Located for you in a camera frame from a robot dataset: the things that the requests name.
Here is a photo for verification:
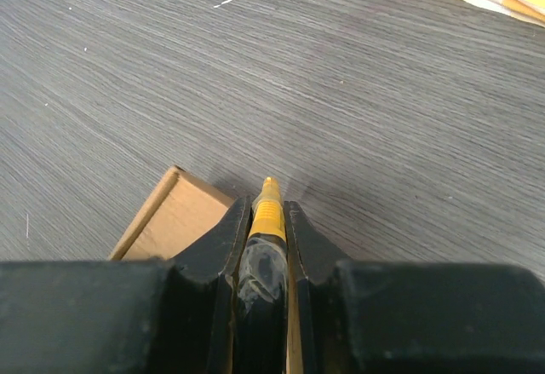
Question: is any brown cardboard express box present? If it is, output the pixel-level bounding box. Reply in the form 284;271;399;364
109;166;233;261

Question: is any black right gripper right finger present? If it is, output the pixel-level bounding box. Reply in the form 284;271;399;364
284;201;366;373

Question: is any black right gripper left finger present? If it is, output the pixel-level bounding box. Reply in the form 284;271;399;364
161;198;251;373

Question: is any yellow utility knife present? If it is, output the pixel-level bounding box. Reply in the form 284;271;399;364
233;177;289;373

